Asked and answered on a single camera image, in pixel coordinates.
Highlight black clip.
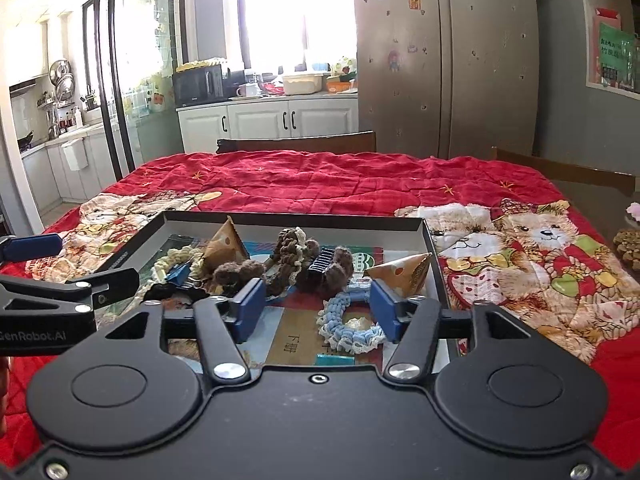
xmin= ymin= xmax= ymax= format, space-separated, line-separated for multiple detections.
xmin=302 ymin=246 xmax=337 ymax=281

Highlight dark wooden chair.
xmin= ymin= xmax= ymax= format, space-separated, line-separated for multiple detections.
xmin=216 ymin=131 xmax=377 ymax=155

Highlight black microwave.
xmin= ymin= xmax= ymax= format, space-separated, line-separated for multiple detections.
xmin=172 ymin=64 xmax=226 ymax=109

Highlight yellow cloth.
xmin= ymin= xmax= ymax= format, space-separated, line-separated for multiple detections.
xmin=176 ymin=57 xmax=224 ymax=72

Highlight white plastic tub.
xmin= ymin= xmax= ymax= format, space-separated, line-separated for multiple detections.
xmin=282 ymin=72 xmax=322 ymax=95

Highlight black-framed glass sliding door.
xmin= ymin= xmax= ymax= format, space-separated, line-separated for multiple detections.
xmin=82 ymin=0 xmax=191 ymax=184

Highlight white wall shelf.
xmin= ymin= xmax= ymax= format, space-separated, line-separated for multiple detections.
xmin=577 ymin=0 xmax=640 ymax=102

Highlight red printed blanket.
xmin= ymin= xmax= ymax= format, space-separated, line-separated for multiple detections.
xmin=0 ymin=151 xmax=640 ymax=466

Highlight green paper sign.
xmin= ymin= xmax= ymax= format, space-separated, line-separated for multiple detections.
xmin=600 ymin=22 xmax=636 ymax=86

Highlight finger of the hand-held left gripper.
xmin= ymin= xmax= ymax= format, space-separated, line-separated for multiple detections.
xmin=0 ymin=267 xmax=140 ymax=313
xmin=0 ymin=234 xmax=64 ymax=263

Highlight black cardboard box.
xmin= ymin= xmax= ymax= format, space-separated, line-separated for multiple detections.
xmin=95 ymin=210 xmax=463 ymax=368

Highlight white kitchen cabinet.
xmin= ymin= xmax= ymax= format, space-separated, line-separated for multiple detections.
xmin=177 ymin=92 xmax=360 ymax=156

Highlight white hanging bin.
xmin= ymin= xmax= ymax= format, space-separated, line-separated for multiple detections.
xmin=62 ymin=138 xmax=90 ymax=171

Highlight dark brown fuzzy scrunchie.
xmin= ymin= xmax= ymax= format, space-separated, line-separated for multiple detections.
xmin=324 ymin=246 xmax=357 ymax=295

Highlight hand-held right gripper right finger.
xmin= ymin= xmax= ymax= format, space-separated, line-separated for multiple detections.
xmin=370 ymin=278 xmax=543 ymax=381

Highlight white lower kitchen cabinets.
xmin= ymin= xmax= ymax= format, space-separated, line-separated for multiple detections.
xmin=20 ymin=122 xmax=126 ymax=207

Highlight brown triangular snack packet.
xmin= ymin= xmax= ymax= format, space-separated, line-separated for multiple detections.
xmin=364 ymin=252 xmax=434 ymax=301
xmin=202 ymin=216 xmax=249 ymax=274

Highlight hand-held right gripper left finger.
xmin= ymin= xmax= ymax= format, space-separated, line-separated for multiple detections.
xmin=92 ymin=278 xmax=266 ymax=381

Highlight olive brown ribbed scrunchie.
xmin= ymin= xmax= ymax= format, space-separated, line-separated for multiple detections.
xmin=267 ymin=226 xmax=322 ymax=298

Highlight steel double-door refrigerator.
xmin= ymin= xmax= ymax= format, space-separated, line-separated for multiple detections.
xmin=352 ymin=0 xmax=539 ymax=161

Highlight dark brown pompom scrunchie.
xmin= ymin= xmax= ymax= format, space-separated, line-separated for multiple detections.
xmin=212 ymin=259 xmax=267 ymax=297

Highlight blue binder clip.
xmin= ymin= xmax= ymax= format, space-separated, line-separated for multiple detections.
xmin=167 ymin=261 xmax=206 ymax=291

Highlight brown dried snack pile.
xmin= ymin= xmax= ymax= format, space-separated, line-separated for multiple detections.
xmin=612 ymin=229 xmax=640 ymax=271

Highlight cream knitted scrunchie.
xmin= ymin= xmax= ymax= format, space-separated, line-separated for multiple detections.
xmin=150 ymin=245 xmax=207 ymax=283

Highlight blue and white scrunchie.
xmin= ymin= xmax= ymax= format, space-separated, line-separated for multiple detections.
xmin=316 ymin=287 xmax=390 ymax=354

